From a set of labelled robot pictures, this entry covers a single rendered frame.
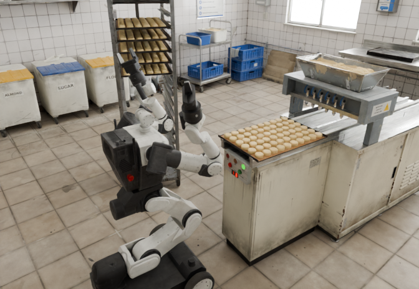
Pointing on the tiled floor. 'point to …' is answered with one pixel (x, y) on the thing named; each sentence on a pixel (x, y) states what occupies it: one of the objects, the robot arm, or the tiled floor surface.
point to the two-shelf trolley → (201, 60)
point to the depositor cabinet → (367, 174)
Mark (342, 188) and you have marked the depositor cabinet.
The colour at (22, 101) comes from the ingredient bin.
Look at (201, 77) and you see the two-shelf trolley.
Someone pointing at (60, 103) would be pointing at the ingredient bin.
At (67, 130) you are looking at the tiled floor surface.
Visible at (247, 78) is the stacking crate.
